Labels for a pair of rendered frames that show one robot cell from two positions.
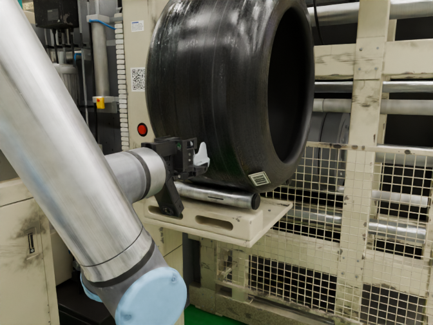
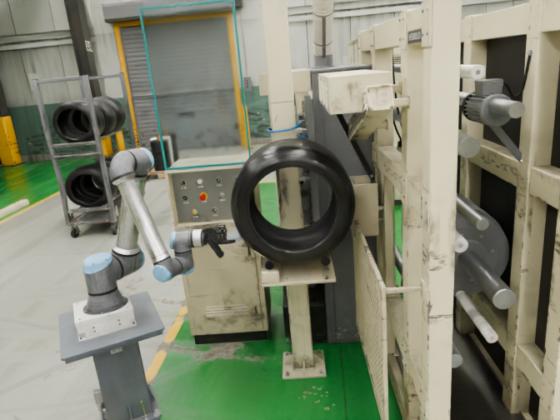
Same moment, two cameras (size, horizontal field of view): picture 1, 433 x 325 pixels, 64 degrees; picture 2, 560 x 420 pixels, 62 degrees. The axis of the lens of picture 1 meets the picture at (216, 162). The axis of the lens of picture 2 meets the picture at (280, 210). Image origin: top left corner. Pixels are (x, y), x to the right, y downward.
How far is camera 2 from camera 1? 2.14 m
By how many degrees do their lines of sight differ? 61
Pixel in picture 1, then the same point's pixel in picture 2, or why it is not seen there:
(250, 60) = (236, 202)
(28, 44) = (137, 212)
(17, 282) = (241, 267)
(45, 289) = (256, 277)
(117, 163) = (181, 234)
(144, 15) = not seen: hidden behind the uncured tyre
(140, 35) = not seen: hidden behind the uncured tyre
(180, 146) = (217, 231)
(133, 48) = not seen: hidden behind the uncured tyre
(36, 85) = (138, 220)
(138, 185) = (187, 242)
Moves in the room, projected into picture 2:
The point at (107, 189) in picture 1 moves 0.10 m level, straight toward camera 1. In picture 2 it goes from (151, 243) to (132, 250)
